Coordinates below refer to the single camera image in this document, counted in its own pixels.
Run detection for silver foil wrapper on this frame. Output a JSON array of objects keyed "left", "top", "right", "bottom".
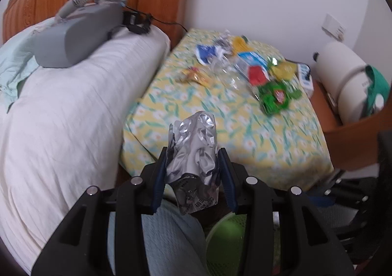
[{"left": 165, "top": 111, "right": 221, "bottom": 215}]

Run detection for green snack bag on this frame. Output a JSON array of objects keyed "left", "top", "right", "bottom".
[{"left": 257, "top": 80, "right": 302, "bottom": 117}]

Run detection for red snack wrapper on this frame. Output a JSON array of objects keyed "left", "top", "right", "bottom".
[{"left": 248, "top": 65, "right": 270, "bottom": 86}]

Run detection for blue white milk carton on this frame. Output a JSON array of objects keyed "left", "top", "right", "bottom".
[{"left": 234, "top": 52, "right": 269, "bottom": 80}]

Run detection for green mesh trash basket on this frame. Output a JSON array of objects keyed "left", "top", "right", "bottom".
[{"left": 206, "top": 213, "right": 246, "bottom": 275}]

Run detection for light blue knit trousers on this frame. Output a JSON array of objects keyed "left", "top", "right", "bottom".
[{"left": 108, "top": 198, "right": 212, "bottom": 276}]

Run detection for yellow floral blanket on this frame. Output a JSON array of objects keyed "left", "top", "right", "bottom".
[{"left": 120, "top": 29, "right": 333, "bottom": 190}]

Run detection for orange yellow candy wrapper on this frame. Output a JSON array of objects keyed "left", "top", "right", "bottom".
[{"left": 175, "top": 67, "right": 213, "bottom": 88}]

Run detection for white pillow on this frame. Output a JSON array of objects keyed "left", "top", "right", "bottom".
[{"left": 1, "top": 27, "right": 170, "bottom": 272}]

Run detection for yellow snack bag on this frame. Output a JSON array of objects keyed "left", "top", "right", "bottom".
[{"left": 267, "top": 57, "right": 298, "bottom": 81}]

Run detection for blue white crumpled wrapper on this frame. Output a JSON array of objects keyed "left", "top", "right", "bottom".
[{"left": 195, "top": 44, "right": 227, "bottom": 65}]

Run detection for white power strip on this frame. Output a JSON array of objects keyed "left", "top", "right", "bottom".
[{"left": 297, "top": 63, "right": 314, "bottom": 99}]

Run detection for brown leather chair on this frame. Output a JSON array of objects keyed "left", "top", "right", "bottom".
[{"left": 310, "top": 81, "right": 392, "bottom": 171}]

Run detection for green cloth bag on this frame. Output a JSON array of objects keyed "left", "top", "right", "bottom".
[{"left": 362, "top": 65, "right": 390, "bottom": 117}]

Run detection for grey breathing machine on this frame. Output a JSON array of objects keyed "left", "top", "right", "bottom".
[{"left": 34, "top": 3, "right": 123, "bottom": 68}]

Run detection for mint green cloth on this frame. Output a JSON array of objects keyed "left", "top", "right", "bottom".
[{"left": 1, "top": 27, "right": 38, "bottom": 113}]

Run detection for black cable with strap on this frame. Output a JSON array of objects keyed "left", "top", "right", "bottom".
[{"left": 108, "top": 6, "right": 188, "bottom": 39}]

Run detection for white wall socket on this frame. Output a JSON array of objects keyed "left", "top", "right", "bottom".
[{"left": 322, "top": 14, "right": 346, "bottom": 42}]

